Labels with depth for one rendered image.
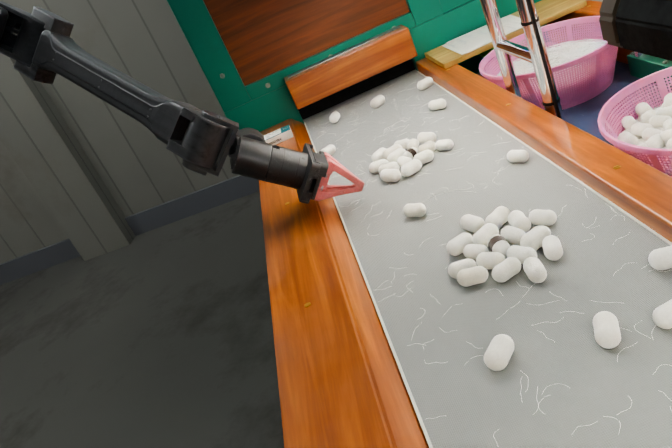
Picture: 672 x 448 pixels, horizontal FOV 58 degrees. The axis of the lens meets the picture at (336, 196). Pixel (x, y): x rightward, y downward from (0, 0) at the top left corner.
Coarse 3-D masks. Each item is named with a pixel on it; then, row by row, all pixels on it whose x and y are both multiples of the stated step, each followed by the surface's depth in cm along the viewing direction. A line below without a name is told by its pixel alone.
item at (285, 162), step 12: (276, 156) 90; (288, 156) 90; (300, 156) 91; (312, 156) 91; (276, 168) 90; (288, 168) 90; (300, 168) 90; (312, 168) 88; (264, 180) 92; (276, 180) 91; (288, 180) 91; (300, 180) 91; (312, 180) 94; (300, 192) 91
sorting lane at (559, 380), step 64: (320, 128) 137; (384, 128) 121; (448, 128) 109; (384, 192) 96; (448, 192) 88; (512, 192) 81; (576, 192) 75; (384, 256) 80; (448, 256) 74; (576, 256) 65; (640, 256) 61; (384, 320) 68; (448, 320) 64; (512, 320) 60; (576, 320) 57; (640, 320) 54; (448, 384) 56; (512, 384) 54; (576, 384) 51; (640, 384) 49
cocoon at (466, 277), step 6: (462, 270) 67; (468, 270) 67; (474, 270) 67; (480, 270) 66; (486, 270) 67; (462, 276) 67; (468, 276) 67; (474, 276) 66; (480, 276) 66; (486, 276) 66; (462, 282) 67; (468, 282) 67; (474, 282) 67; (480, 282) 67
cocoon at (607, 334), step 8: (600, 312) 54; (608, 312) 54; (600, 320) 53; (608, 320) 53; (616, 320) 53; (600, 328) 52; (608, 328) 52; (616, 328) 52; (600, 336) 52; (608, 336) 52; (616, 336) 52; (600, 344) 52; (608, 344) 52; (616, 344) 52
